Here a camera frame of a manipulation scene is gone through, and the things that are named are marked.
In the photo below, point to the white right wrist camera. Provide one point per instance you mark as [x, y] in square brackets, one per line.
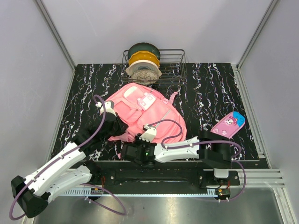
[149, 134]

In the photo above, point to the pink purple pencil case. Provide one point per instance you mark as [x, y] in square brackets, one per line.
[229, 125]

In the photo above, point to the pink student backpack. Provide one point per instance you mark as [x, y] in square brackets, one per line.
[138, 105]

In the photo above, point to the grey patterned plate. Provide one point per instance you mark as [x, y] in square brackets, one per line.
[144, 75]

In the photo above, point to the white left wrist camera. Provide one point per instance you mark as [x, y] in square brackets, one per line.
[107, 107]

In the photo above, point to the dark green plate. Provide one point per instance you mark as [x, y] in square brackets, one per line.
[144, 46]

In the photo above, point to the yellow plate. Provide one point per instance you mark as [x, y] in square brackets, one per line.
[144, 55]

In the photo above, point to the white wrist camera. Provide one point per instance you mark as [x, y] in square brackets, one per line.
[149, 134]
[107, 107]

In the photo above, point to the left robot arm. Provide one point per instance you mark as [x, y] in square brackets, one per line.
[34, 192]

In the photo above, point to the black wire dish rack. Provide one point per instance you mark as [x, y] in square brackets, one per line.
[172, 66]

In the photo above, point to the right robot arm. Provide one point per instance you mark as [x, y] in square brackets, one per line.
[212, 149]

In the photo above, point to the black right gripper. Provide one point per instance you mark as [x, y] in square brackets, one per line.
[137, 140]

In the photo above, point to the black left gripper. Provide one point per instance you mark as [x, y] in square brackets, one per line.
[122, 126]

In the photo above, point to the aluminium front rail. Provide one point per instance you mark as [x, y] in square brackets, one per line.
[268, 178]

